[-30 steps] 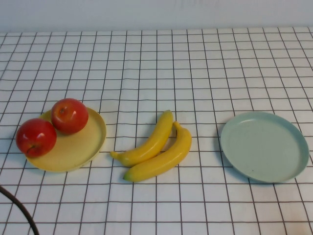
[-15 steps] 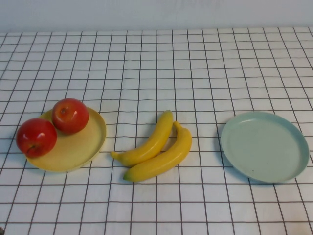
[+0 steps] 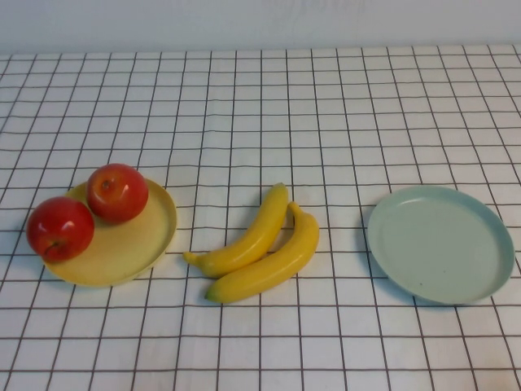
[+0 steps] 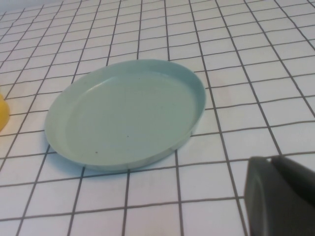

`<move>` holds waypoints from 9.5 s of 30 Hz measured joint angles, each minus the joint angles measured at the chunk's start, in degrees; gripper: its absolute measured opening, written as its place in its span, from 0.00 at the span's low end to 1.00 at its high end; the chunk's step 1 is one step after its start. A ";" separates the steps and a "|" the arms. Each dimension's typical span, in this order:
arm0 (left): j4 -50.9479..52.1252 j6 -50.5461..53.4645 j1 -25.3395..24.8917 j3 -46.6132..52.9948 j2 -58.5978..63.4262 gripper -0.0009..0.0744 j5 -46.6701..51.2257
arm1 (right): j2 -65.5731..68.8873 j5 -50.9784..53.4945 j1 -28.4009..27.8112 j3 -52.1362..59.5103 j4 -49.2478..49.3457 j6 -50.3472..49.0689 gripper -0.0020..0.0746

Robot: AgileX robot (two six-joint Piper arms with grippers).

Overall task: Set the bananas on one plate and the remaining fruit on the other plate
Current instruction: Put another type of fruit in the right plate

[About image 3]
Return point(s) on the yellow banana with green tip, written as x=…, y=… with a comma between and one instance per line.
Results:
x=268, y=273

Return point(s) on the red apple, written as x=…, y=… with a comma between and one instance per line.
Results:
x=61, y=228
x=118, y=195

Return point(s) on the yellow round plate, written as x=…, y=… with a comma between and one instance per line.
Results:
x=122, y=252

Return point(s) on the light green round plate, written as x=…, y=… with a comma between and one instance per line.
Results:
x=439, y=248

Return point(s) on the white grid-checked tablecloth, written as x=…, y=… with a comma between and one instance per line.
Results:
x=325, y=346

